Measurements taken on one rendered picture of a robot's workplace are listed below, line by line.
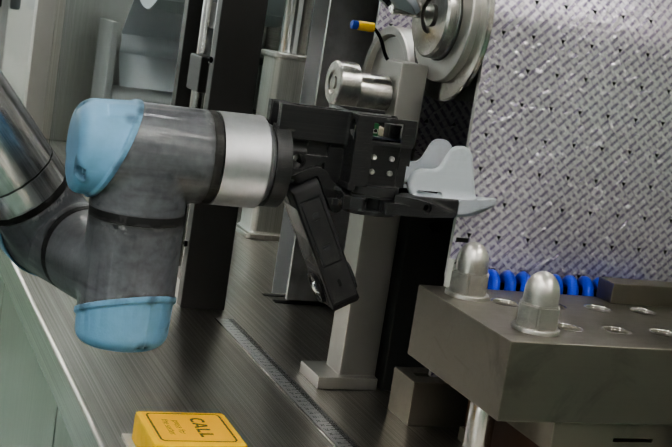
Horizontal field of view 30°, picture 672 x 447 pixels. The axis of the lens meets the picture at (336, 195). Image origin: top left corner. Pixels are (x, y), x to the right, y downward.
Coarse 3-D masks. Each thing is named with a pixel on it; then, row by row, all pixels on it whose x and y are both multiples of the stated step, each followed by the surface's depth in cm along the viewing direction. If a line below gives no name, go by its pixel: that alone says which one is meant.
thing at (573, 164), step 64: (512, 128) 108; (576, 128) 111; (640, 128) 113; (512, 192) 110; (576, 192) 112; (640, 192) 114; (448, 256) 109; (512, 256) 111; (576, 256) 113; (640, 256) 116
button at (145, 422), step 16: (144, 416) 93; (160, 416) 94; (176, 416) 94; (192, 416) 95; (208, 416) 95; (224, 416) 96; (144, 432) 91; (160, 432) 90; (176, 432) 91; (192, 432) 91; (208, 432) 92; (224, 432) 92
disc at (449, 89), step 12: (492, 0) 104; (480, 12) 106; (492, 12) 104; (480, 24) 106; (492, 24) 105; (480, 36) 105; (480, 48) 105; (468, 60) 107; (480, 60) 106; (468, 72) 107; (432, 84) 113; (444, 84) 111; (456, 84) 109; (468, 84) 107; (432, 96) 113; (444, 96) 111; (456, 96) 109
